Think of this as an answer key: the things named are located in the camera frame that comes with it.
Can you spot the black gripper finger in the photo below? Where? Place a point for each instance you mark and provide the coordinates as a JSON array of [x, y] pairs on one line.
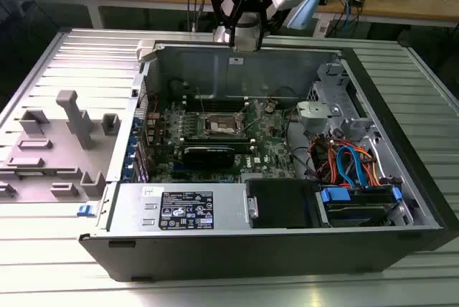
[[267, 22], [224, 13]]

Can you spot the silver CPU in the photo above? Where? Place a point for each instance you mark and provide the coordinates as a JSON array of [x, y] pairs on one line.
[[246, 47]]

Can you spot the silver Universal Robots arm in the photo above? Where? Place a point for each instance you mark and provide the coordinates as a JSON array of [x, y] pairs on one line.
[[305, 9]]

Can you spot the CPU socket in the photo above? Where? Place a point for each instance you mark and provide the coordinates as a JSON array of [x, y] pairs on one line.
[[222, 126]]

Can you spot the black drive bay cover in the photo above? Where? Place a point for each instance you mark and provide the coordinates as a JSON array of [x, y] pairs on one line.
[[283, 203]]

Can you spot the silver drive cage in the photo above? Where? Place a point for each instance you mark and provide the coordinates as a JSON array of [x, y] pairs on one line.
[[333, 74]]

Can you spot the round coin battery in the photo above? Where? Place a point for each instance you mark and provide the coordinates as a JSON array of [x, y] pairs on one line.
[[269, 107]]

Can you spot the grey case latch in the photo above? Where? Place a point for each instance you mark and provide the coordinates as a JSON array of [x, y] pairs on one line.
[[145, 50]]

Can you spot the small black box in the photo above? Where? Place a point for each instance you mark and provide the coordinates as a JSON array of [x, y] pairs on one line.
[[357, 1]]

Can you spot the green motherboard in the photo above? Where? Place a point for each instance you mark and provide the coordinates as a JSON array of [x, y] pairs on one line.
[[272, 149]]

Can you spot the white motherboard label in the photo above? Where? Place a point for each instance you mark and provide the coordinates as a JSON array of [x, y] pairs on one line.
[[257, 160]]

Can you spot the black graphics card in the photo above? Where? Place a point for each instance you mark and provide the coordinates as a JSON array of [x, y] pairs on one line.
[[208, 158]]

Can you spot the blue card retainer clips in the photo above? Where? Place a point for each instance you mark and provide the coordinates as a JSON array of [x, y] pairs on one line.
[[130, 152]]

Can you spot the hard disk in blue carrier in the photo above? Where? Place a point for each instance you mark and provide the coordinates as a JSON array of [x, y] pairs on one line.
[[335, 194]]

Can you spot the silver bay latch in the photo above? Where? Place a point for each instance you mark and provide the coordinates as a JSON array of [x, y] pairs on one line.
[[251, 206]]

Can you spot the white power supply sticker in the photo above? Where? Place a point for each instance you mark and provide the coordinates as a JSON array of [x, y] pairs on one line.
[[151, 191]]

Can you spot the black power supply label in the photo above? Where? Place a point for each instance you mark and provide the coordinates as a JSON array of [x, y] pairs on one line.
[[186, 210]]

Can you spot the grey parts rack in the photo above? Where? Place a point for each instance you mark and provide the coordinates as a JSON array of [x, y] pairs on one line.
[[64, 156]]

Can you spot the silver power supply unit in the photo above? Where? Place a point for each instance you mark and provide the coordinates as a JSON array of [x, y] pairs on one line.
[[125, 213]]

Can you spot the black and silver PC case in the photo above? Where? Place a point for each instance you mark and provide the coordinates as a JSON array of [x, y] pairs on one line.
[[251, 257]]

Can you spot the blue case clip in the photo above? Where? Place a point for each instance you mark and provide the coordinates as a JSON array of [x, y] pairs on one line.
[[86, 210]]

